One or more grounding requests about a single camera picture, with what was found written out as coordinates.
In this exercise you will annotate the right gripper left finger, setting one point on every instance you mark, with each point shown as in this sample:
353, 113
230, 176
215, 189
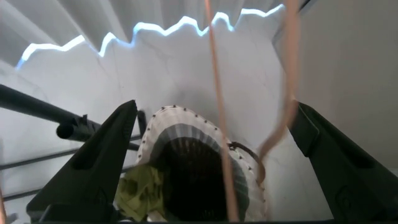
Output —
93, 168

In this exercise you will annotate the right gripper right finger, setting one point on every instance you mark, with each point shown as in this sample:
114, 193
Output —
351, 174

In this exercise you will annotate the black clothes rack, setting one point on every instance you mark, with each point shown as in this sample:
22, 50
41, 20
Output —
28, 105

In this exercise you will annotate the white laundry basket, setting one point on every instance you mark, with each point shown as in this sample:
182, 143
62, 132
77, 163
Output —
174, 119

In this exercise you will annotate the pink clothes hanger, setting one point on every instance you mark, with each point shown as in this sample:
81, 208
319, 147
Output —
221, 115

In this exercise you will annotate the green garment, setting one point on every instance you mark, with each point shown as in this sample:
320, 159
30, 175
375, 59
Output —
140, 193

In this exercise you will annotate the white curtain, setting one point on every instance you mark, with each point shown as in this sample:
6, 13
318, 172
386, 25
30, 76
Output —
93, 18

